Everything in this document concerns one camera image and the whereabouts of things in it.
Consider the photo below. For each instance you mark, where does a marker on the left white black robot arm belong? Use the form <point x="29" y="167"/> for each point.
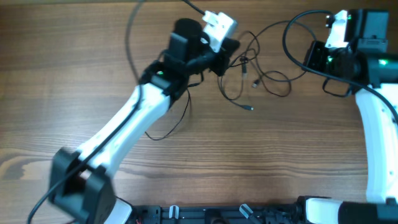
<point x="80" y="181"/>

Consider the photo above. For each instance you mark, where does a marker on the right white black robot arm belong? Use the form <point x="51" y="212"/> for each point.
<point x="356" y="53"/>

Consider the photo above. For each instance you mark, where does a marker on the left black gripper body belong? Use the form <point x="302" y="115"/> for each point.
<point x="219" y="63"/>

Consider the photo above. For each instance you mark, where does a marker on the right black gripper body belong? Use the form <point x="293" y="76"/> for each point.
<point x="314" y="55"/>

